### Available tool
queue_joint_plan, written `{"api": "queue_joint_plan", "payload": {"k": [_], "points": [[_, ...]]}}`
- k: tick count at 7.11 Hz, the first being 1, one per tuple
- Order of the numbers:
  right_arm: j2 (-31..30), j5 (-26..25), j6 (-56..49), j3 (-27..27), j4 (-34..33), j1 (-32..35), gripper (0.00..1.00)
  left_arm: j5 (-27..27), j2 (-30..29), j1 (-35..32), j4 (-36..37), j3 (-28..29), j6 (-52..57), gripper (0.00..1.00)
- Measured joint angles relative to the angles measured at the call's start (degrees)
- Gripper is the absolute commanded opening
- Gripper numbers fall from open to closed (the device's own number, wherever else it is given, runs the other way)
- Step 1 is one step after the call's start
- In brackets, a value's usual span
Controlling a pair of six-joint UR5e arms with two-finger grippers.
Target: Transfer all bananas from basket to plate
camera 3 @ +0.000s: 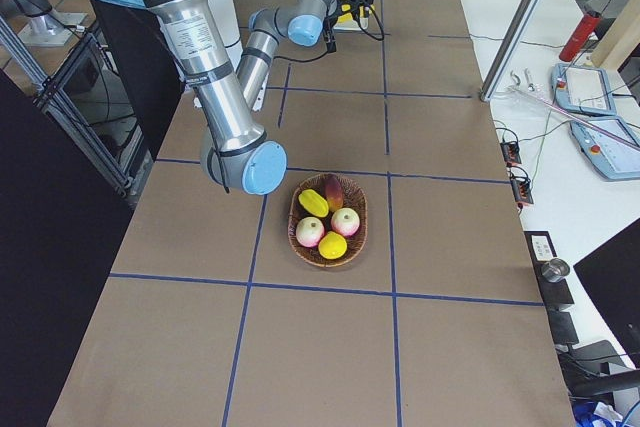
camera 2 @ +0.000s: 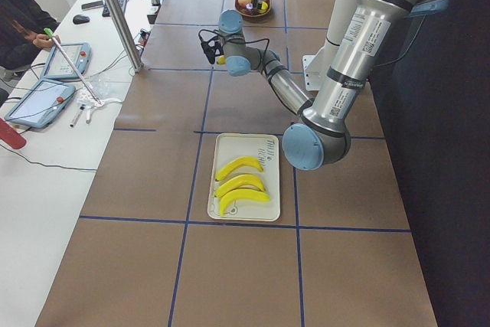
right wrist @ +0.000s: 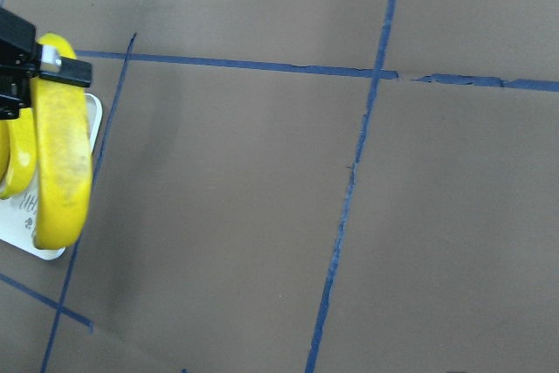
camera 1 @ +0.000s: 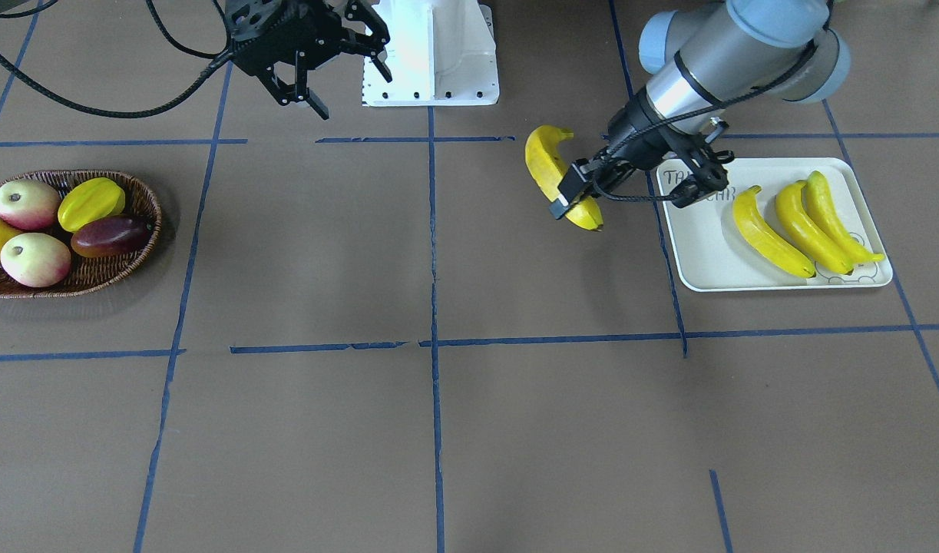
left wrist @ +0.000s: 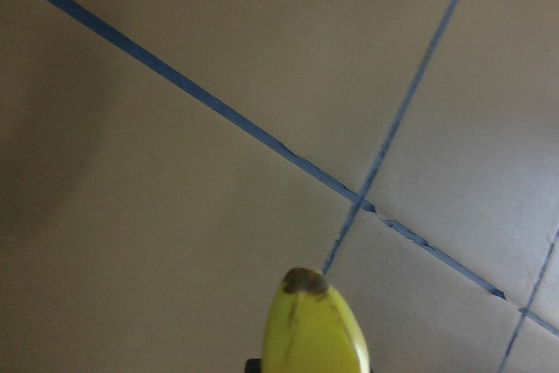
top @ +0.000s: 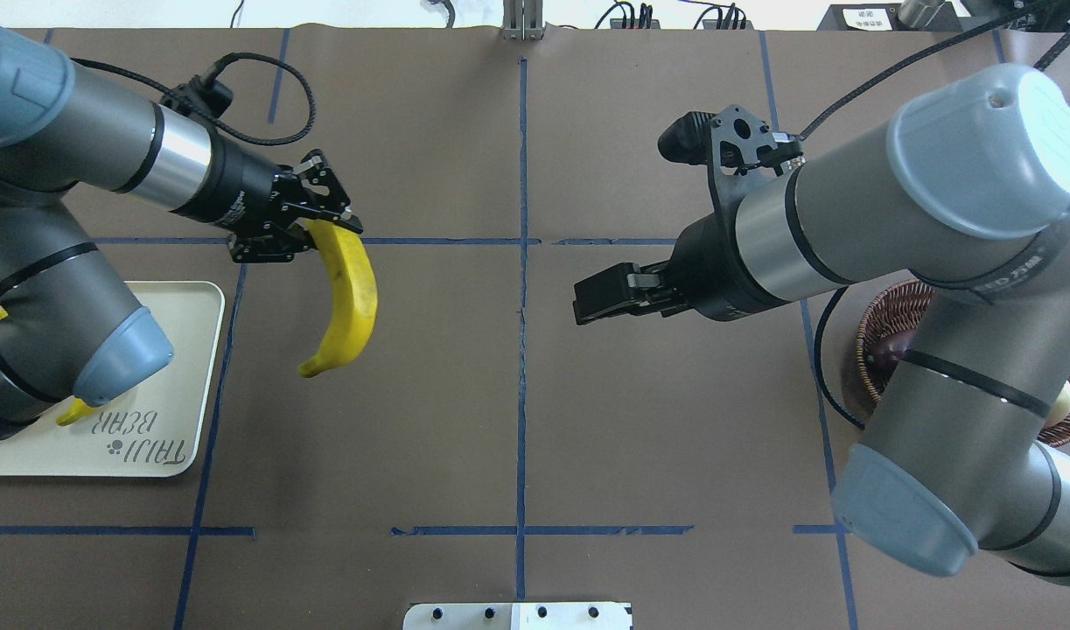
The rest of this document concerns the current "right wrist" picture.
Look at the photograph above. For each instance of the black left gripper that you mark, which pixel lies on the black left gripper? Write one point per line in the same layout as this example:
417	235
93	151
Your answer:
20	63

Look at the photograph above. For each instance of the yellow banana basket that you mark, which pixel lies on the yellow banana basket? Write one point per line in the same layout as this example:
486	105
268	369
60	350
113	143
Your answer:
4	149
23	155

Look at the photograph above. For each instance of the yellow banana basket edge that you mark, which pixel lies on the yellow banana basket edge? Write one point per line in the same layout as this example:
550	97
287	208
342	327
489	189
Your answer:
65	167

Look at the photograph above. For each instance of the white bear print tray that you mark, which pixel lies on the white bear print tray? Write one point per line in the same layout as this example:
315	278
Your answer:
18	213

